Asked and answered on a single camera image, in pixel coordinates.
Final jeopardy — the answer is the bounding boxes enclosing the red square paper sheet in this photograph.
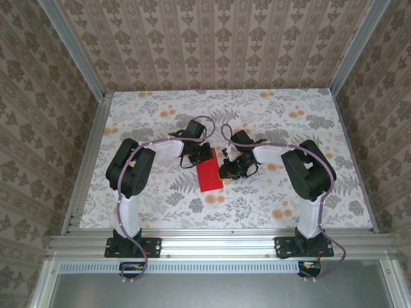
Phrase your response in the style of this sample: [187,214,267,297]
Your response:
[196,146,225,193]

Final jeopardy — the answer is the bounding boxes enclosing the grey metal sheet panel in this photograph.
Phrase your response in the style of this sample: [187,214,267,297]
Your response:
[30,259,405,308]

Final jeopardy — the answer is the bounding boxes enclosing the floral patterned table cover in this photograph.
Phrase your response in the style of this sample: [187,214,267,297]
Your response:
[78,89,375,230]

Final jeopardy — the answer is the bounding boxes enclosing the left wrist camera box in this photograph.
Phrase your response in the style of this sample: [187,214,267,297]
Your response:
[186,119,207,141]

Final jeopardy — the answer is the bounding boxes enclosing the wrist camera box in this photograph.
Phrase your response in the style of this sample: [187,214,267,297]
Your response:
[186,119,207,141]
[229,129,254,148]

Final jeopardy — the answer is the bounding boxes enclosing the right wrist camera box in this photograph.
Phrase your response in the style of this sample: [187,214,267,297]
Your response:
[229,129,254,148]

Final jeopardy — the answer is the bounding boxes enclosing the long aluminium base rail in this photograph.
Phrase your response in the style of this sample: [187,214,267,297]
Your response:
[48,233,398,259]

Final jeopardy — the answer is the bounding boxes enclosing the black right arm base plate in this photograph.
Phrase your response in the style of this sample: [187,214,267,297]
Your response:
[275,236,335,259]

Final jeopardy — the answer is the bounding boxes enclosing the grey slotted cable duct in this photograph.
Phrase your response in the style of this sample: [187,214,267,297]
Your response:
[59,260,301,274]

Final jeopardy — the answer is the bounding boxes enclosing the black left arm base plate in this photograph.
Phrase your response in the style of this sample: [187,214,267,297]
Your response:
[105,236,161,259]

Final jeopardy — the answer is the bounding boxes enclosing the aluminium side rail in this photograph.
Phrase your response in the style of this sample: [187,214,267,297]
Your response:
[331,91,380,234]
[60,92,114,235]

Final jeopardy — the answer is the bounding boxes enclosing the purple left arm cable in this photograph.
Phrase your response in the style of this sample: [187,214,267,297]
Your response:
[116,115,216,285]

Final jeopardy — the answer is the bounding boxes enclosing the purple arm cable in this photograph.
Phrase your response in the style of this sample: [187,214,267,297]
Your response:
[220,123,347,283]
[116,115,216,285]

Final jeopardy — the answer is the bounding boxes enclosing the black connector box with wires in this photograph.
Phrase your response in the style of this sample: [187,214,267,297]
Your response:
[119,261,148,279]
[297,261,322,278]

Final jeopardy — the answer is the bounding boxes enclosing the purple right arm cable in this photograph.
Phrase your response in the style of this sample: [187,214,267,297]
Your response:
[220,123,347,283]

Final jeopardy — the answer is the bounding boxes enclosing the aluminium corner post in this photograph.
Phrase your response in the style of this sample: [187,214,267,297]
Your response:
[38,0,107,103]
[329,0,394,94]

